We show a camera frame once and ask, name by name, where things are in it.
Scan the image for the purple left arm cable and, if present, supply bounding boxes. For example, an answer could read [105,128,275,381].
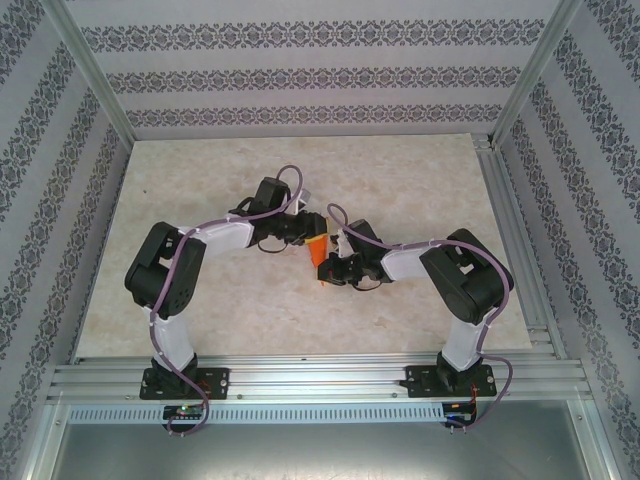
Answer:
[148,164,309,439]

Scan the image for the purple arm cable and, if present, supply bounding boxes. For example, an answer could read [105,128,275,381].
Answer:
[327,202,517,435]
[148,164,309,439]

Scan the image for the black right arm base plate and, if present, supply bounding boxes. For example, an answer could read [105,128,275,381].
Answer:
[404,363,499,400]

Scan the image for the aluminium frame post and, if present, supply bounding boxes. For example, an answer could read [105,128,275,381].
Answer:
[42,0,137,144]
[487,0,584,149]

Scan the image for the slotted grey cable duct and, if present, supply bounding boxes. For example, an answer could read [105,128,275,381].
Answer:
[67,403,446,424]

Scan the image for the aluminium side rail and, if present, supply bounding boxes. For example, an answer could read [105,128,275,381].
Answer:
[472,133,569,359]

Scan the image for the grey sheet metal panel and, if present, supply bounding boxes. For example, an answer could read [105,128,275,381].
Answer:
[49,399,616,480]

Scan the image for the long aluminium mounting rail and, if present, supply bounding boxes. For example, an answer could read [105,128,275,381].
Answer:
[47,353,586,401]

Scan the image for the orange paper sheet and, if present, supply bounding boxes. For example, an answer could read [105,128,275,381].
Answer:
[307,233,335,289]

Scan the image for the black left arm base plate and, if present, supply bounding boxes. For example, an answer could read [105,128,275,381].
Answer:
[138,367,231,401]

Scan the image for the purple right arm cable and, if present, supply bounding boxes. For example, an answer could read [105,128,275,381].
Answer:
[327,202,517,435]

